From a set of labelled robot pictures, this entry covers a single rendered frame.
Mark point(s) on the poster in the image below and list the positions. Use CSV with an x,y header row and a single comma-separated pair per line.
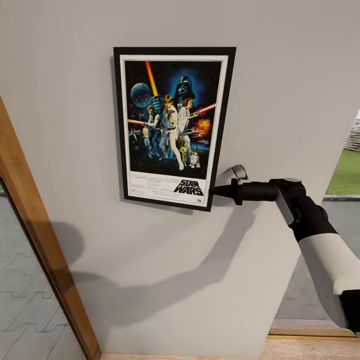
x,y
172,104

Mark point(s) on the fixed window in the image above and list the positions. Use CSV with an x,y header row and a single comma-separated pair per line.
x,y
300,315

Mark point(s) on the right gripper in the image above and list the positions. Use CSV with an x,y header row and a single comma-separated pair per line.
x,y
252,191

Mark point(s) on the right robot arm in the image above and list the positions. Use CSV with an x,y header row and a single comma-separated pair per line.
x,y
334,269

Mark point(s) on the door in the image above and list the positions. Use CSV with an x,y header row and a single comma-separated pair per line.
x,y
42,316

